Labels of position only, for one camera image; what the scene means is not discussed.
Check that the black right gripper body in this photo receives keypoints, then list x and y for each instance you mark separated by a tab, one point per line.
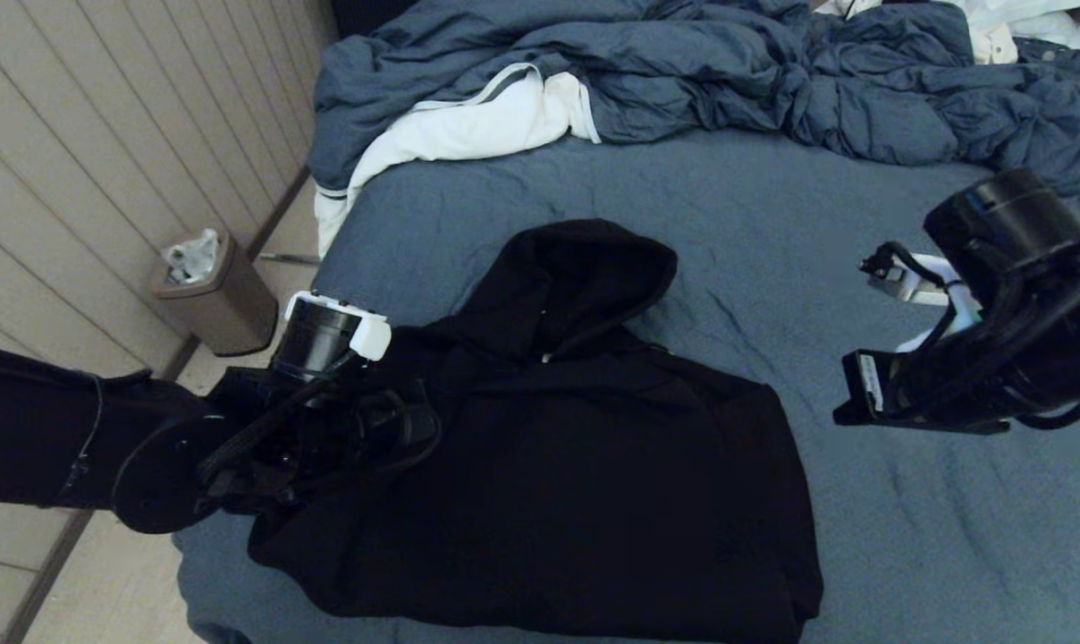
871	389

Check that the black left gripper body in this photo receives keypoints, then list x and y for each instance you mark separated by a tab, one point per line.
401	425

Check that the black zip hoodie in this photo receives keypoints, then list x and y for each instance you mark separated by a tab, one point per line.
540	492

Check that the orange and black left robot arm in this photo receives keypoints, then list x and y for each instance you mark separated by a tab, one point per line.
57	429

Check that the blue bed sheet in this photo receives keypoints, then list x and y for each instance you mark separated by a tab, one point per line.
907	537

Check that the grey metal rod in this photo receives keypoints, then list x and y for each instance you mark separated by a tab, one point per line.
290	259

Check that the beige trash bin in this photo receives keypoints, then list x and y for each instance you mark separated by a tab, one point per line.
223	304

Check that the clear plastic bin bag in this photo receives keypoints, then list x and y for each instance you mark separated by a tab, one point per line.
189	258

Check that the white garment with grey stripe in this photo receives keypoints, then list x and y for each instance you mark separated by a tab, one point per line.
468	125

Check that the cream rumpled garment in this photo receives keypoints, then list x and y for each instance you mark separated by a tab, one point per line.
996	45

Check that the rumpled blue duvet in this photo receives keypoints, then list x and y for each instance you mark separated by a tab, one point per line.
683	63

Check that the white pillow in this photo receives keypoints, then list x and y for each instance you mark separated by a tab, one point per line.
1036	27

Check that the black headboard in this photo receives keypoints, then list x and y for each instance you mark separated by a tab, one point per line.
361	13

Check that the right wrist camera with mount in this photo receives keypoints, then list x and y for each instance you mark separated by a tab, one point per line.
920	291

